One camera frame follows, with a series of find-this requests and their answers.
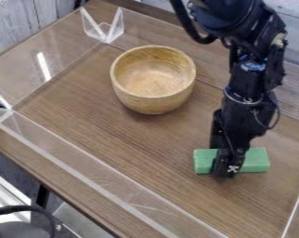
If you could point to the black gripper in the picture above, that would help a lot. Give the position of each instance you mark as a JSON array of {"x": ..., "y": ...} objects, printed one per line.
[{"x": 241, "y": 120}]

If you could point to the green rectangular block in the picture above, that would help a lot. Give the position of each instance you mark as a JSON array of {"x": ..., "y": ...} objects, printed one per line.
[{"x": 256, "y": 162}]

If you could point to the clear acrylic corner bracket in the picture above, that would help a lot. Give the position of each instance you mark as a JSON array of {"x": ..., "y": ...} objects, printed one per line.
[{"x": 103, "y": 32}]

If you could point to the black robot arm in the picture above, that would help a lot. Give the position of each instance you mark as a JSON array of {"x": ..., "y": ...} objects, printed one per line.
[{"x": 253, "y": 33}]

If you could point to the brown wooden bowl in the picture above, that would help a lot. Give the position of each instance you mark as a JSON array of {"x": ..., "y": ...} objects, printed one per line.
[{"x": 153, "y": 78}]

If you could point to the clear acrylic front barrier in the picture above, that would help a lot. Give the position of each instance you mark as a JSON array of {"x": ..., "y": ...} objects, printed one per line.
[{"x": 138, "y": 213}]

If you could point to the black table leg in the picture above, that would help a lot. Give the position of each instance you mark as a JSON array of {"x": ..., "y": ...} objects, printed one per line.
[{"x": 42, "y": 196}]

